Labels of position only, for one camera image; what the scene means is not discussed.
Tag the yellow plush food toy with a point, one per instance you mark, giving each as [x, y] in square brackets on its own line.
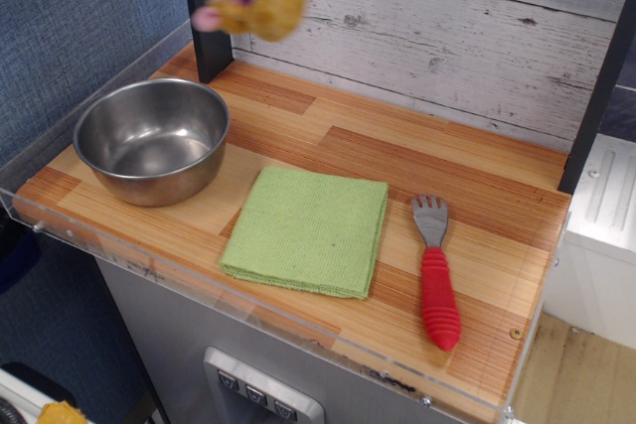
[269, 20]

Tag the green folded cloth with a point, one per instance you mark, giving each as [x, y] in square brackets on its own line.
[309, 232]

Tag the clear acrylic edge guard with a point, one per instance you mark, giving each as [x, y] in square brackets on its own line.
[418, 386]

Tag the stainless steel bowl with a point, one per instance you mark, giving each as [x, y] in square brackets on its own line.
[156, 142]

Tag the grey toy cabinet front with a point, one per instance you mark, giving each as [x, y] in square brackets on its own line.
[172, 330]

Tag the silver dispenser button panel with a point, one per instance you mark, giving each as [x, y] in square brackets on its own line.
[226, 373]

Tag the white ribbed metal box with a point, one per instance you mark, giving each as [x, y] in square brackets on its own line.
[602, 208]

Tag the yellow object bottom left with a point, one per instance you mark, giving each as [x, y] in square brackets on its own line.
[61, 413]

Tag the red handled metal fork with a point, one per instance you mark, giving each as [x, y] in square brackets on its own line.
[439, 311]

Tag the black vertical post right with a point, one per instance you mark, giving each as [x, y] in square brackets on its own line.
[602, 92]

